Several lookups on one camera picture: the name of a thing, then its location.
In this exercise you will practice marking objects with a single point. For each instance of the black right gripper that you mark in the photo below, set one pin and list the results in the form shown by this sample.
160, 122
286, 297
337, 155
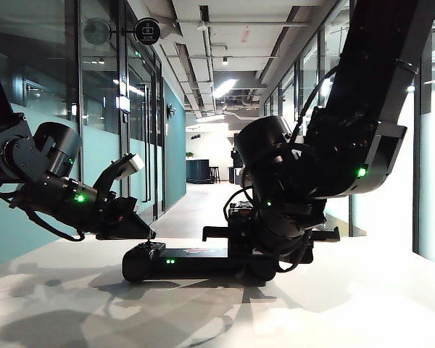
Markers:
215, 233

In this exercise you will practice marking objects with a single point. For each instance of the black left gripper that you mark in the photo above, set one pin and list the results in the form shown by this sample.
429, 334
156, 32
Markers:
101, 217

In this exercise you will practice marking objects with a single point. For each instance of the black remote control with joysticks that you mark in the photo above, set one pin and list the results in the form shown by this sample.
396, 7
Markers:
188, 264

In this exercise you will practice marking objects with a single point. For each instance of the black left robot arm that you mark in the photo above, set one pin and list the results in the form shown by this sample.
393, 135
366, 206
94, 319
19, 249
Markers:
54, 148

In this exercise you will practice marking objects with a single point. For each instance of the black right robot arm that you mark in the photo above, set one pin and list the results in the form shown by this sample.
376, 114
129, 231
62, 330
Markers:
366, 72

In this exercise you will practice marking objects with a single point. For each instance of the lit door sign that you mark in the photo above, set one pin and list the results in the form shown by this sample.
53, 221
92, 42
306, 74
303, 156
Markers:
123, 103

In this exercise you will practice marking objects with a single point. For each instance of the tall black cabinet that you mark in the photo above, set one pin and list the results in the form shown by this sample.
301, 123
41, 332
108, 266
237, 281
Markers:
233, 175

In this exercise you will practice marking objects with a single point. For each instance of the dark bar stool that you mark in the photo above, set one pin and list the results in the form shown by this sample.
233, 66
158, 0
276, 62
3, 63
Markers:
215, 174

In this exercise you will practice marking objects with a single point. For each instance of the dark bar counter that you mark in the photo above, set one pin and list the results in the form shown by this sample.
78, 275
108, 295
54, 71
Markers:
198, 172

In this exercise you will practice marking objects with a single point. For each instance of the small green potted plant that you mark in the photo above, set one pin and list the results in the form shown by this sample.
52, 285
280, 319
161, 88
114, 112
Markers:
190, 156

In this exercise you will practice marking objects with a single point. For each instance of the long linear ceiling light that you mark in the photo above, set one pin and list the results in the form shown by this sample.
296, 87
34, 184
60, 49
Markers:
210, 118
224, 88

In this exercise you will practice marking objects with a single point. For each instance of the small ceiling spotlight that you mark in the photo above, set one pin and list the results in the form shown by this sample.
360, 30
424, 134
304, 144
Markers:
225, 61

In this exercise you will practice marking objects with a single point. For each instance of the round black hanging sign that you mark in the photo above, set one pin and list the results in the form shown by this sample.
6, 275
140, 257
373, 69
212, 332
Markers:
147, 30

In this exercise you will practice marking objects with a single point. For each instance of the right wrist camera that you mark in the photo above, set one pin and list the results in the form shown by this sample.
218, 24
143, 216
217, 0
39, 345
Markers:
242, 209

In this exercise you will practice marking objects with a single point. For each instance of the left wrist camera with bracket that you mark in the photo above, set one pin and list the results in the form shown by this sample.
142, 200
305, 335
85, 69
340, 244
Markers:
130, 166

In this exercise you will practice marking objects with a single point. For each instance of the black wall ornament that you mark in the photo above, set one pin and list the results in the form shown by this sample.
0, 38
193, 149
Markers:
171, 111

